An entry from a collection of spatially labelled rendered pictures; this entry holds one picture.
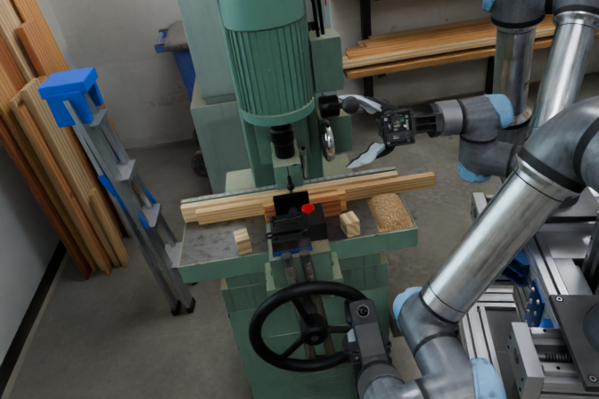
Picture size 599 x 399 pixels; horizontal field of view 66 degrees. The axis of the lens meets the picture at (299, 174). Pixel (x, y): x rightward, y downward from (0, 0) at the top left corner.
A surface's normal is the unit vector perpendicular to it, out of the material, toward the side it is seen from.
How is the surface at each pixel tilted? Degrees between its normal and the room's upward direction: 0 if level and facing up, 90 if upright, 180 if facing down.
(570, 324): 0
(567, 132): 68
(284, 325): 90
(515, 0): 101
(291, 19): 90
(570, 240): 0
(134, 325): 0
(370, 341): 30
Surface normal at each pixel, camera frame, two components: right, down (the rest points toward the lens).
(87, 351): -0.12, -0.83
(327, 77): 0.11, 0.54
